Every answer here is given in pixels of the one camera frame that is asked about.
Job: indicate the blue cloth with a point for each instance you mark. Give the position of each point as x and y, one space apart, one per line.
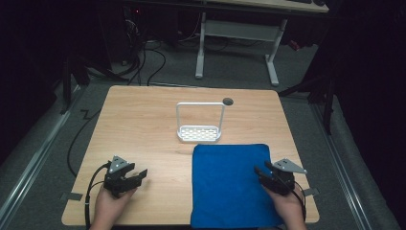
230 188

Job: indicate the white-legged desk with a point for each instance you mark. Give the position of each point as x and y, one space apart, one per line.
236 30

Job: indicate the black metal stand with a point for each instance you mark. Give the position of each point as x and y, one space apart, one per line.
68 83
319 92

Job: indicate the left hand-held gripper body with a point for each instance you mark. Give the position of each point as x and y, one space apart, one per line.
116 180

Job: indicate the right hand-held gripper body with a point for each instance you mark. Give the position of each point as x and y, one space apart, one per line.
282 180

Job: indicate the metal floor rail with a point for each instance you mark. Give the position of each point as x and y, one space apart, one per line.
35 156
341 166

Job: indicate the grey tape strip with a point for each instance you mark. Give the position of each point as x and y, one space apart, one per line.
311 191
72 196

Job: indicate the round table grommet hole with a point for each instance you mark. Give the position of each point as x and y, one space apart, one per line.
228 101

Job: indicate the dark computer tower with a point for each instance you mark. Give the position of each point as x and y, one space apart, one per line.
121 32

